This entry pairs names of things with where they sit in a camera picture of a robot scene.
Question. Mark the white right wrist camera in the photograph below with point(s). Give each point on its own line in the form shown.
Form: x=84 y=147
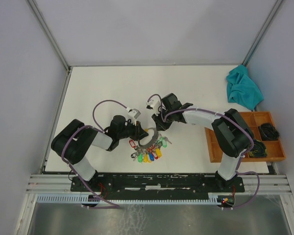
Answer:
x=154 y=104

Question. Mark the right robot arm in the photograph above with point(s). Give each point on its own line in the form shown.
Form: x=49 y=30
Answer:
x=233 y=135

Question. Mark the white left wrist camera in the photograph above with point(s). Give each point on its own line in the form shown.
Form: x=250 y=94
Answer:
x=133 y=114

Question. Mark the grey cable duct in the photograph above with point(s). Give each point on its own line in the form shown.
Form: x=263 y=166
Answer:
x=85 y=198

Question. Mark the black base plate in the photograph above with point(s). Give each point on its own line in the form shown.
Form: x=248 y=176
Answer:
x=117 y=182

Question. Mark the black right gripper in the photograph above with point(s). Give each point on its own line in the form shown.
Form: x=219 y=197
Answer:
x=160 y=126

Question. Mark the teal cloth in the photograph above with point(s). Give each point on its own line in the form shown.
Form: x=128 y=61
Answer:
x=241 y=89

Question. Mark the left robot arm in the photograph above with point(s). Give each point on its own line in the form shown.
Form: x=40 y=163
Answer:
x=73 y=142

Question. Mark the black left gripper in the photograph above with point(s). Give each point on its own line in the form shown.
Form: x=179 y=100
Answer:
x=139 y=133

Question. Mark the wooden compartment tray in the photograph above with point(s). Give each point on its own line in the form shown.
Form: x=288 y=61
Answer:
x=268 y=146

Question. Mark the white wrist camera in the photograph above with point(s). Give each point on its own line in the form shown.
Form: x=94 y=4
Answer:
x=133 y=114
x=154 y=104

